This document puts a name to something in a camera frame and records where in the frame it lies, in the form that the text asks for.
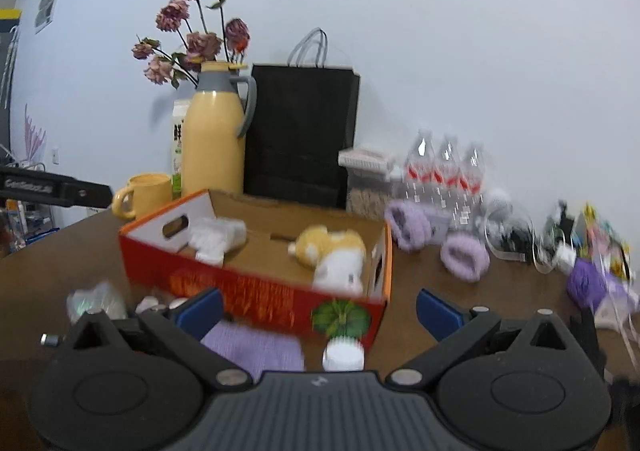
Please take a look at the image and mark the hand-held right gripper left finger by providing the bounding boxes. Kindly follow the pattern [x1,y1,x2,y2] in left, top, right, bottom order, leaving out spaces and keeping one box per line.
[55,287,253,394]

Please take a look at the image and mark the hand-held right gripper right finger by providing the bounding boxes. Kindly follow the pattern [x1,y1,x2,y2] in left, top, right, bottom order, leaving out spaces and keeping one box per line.
[382,288,581,392]

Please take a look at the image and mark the red cardboard box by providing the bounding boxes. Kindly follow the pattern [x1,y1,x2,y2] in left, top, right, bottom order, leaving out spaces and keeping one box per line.
[118,188,394,349]

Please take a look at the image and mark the purple knit cloth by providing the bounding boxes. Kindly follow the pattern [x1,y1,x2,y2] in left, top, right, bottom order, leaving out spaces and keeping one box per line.
[200,321,306,379]

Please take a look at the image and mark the clear cotton swab box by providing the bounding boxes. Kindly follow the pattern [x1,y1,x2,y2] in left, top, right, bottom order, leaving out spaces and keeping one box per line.
[187,217,248,266]

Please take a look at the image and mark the yellow mug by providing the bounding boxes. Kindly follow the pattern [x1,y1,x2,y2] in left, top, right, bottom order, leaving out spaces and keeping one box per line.
[111,173,174,222]

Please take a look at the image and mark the crumpled silvery plastic bag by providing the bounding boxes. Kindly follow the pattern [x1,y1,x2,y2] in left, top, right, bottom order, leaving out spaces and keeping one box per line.
[66,281,128,324]

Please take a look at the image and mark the white round device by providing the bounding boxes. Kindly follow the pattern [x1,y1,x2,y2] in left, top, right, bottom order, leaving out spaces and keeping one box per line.
[482,188,513,227]

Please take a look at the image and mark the yellow white plush toy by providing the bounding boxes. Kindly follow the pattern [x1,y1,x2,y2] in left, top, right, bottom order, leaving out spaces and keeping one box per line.
[287,226,368,294]

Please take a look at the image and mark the clear water bottle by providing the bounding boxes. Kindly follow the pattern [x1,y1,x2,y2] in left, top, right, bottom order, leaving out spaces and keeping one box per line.
[430,133,463,212]
[402,130,436,204]
[457,142,488,222]

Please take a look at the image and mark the white milk carton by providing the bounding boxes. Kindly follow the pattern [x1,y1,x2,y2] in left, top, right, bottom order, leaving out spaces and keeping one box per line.
[171,100,193,202]

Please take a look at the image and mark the clear food container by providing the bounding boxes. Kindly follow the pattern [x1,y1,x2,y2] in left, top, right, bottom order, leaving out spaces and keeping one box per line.
[338,146,401,222]

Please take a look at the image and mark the purple pouch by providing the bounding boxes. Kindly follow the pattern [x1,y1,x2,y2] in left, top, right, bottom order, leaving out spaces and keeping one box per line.
[566,258,608,309]

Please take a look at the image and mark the black object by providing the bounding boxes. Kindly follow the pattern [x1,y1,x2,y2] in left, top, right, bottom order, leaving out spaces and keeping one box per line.
[572,308,608,384]

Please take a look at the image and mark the black small device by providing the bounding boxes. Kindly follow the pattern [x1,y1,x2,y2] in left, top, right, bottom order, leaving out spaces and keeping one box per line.
[547,201,576,242]

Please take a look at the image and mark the yellow thermos jug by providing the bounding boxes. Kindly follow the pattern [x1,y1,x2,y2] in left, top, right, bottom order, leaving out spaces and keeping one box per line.
[181,61,258,199]

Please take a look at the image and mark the colourful snack packets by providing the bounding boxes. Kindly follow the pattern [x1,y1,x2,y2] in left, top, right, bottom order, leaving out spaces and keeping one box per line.
[580,203,633,282]

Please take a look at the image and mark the black paper bag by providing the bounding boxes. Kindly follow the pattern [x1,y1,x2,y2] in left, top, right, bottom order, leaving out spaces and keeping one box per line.
[244,28,362,210]

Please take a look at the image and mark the dried pink flower bouquet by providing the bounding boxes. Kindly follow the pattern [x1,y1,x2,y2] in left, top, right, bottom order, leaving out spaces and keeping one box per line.
[131,0,251,89]

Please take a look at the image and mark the tangled cables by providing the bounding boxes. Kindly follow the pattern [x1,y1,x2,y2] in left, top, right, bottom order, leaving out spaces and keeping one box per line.
[482,216,556,277]

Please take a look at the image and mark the wall vent window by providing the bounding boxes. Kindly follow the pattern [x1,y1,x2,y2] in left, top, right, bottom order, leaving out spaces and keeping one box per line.
[34,0,65,34]

